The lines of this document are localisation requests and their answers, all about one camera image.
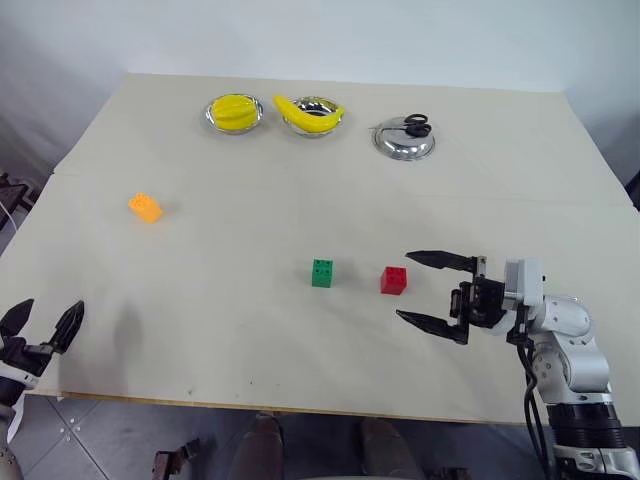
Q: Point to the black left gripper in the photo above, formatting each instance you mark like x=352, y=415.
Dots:
x=22, y=352

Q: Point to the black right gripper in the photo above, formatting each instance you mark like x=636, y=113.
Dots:
x=480, y=300

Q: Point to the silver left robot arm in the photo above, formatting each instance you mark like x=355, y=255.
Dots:
x=6, y=450

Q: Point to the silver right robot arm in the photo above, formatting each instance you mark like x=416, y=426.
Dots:
x=575, y=350

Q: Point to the red toy building block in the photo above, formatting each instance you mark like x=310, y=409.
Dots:
x=393, y=281

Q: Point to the green toy building block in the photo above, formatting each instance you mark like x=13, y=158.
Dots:
x=322, y=274

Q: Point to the upturned steel bowl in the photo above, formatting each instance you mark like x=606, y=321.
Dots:
x=402, y=142

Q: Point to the orange toy building block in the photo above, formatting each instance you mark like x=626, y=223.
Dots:
x=146, y=207

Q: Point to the black scissors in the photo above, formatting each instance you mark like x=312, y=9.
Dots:
x=412, y=126

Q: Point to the yellow toy banana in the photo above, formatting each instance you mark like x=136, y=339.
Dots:
x=305, y=119

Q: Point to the dark rounded shape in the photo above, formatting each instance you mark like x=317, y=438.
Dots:
x=261, y=447

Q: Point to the yellow toy starfruit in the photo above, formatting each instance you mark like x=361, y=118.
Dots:
x=235, y=111

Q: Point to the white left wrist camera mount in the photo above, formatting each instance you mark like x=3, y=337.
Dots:
x=15, y=375

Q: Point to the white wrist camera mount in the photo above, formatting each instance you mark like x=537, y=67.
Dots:
x=522, y=282
x=15, y=375

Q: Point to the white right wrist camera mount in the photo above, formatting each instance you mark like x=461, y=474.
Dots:
x=522, y=282

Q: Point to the rusty metal bracket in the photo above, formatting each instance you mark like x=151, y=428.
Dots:
x=172, y=457

